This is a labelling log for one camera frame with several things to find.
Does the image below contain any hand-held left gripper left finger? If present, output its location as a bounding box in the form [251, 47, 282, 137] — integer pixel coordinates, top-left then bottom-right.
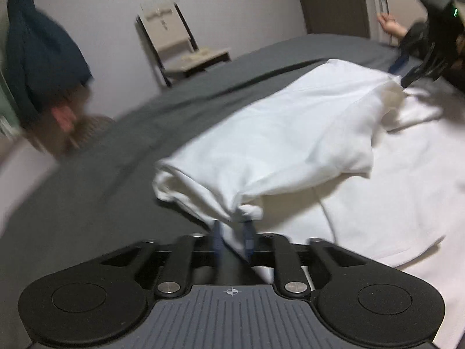
[98, 220, 226, 298]

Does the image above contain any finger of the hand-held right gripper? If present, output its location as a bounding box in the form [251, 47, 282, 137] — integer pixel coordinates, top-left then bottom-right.
[401, 63, 428, 88]
[388, 53, 409, 75]

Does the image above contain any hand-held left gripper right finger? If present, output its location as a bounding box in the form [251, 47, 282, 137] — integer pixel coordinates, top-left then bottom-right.
[240, 220, 367, 298]

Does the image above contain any white t-shirt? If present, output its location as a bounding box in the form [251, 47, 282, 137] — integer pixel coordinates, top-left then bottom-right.
[153, 58, 465, 349]

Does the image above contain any person's right hand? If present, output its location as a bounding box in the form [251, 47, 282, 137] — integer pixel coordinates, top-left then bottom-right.
[377, 13, 407, 39]

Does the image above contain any grey door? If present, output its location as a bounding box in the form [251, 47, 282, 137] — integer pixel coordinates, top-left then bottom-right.
[292, 0, 371, 39]

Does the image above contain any pink cloth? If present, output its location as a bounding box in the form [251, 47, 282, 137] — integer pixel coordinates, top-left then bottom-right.
[51, 104, 78, 133]

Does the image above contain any wooden chair, cream seat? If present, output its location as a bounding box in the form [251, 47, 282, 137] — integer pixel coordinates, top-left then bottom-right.
[136, 2, 231, 88]

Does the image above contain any dark blue jacket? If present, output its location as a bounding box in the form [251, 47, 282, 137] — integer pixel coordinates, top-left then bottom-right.
[6, 0, 93, 128]

